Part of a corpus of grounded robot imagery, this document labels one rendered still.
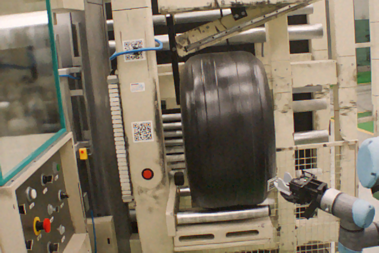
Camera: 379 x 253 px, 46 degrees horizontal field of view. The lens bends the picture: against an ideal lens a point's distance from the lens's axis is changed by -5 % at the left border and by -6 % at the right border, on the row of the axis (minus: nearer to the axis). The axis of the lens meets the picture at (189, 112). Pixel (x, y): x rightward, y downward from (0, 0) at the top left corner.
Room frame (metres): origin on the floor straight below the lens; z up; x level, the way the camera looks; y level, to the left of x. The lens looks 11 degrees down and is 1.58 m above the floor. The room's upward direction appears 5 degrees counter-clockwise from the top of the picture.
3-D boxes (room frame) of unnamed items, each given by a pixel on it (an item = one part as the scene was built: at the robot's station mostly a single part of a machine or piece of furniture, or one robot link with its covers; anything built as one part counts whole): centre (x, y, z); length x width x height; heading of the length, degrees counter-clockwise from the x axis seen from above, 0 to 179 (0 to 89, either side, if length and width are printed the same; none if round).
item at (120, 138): (1.66, 0.26, 1.19); 0.05 x 0.04 x 0.48; 178
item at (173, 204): (1.70, 0.09, 0.90); 0.40 x 0.03 x 0.10; 178
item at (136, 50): (1.69, 0.17, 1.51); 0.19 x 0.19 x 0.06; 88
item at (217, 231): (1.56, -0.08, 0.83); 0.36 x 0.09 x 0.06; 88
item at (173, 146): (2.09, 0.12, 1.05); 0.20 x 0.15 x 0.30; 88
